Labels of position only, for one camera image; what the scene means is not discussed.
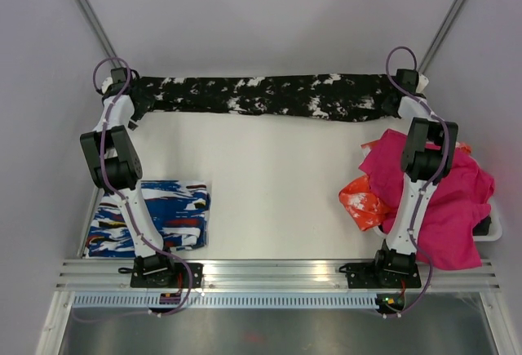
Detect black white splattered trousers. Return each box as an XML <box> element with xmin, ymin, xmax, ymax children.
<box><xmin>139</xmin><ymin>73</ymin><xmax>394</xmax><ymax>122</ymax></box>

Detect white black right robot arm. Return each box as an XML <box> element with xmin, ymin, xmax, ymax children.
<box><xmin>371</xmin><ymin>69</ymin><xmax>458</xmax><ymax>289</ymax></box>

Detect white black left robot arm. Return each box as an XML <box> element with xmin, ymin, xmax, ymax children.
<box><xmin>80</xmin><ymin>68</ymin><xmax>178</xmax><ymax>289</ymax></box>

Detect blue white patterned folded trousers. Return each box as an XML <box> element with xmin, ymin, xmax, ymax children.
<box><xmin>83</xmin><ymin>180</ymin><xmax>210</xmax><ymax>259</ymax></box>

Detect orange white garment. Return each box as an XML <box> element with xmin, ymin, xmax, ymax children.
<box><xmin>338</xmin><ymin>175</ymin><xmax>391</xmax><ymax>232</ymax></box>

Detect pink garment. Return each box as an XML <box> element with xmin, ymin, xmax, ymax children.
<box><xmin>347</xmin><ymin>129</ymin><xmax>495</xmax><ymax>270</ymax></box>

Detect white laundry basket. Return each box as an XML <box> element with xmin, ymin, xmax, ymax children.
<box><xmin>373</xmin><ymin>203</ymin><xmax>503</xmax><ymax>244</ymax></box>

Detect left aluminium frame post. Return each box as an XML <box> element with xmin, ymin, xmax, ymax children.
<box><xmin>74</xmin><ymin>0</ymin><xmax>122</xmax><ymax>68</ymax></box>

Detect aluminium frame post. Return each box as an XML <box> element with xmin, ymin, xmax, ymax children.
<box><xmin>419</xmin><ymin>0</ymin><xmax>468</xmax><ymax>73</ymax></box>
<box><xmin>74</xmin><ymin>0</ymin><xmax>122</xmax><ymax>68</ymax></box>

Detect right aluminium frame post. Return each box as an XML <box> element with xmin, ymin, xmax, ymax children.
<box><xmin>419</xmin><ymin>0</ymin><xmax>468</xmax><ymax>73</ymax></box>

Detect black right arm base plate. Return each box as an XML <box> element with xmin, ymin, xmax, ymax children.
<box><xmin>338</xmin><ymin>262</ymin><xmax>422</xmax><ymax>289</ymax></box>

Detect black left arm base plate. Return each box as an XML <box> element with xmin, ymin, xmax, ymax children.
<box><xmin>117</xmin><ymin>256</ymin><xmax>203</xmax><ymax>289</ymax></box>

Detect aluminium mounting rail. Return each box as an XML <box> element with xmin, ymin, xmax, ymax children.
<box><xmin>54</xmin><ymin>259</ymin><xmax>500</xmax><ymax>293</ymax></box>

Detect white slotted cable duct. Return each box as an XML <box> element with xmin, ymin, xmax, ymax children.
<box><xmin>73</xmin><ymin>292</ymin><xmax>378</xmax><ymax>309</ymax></box>

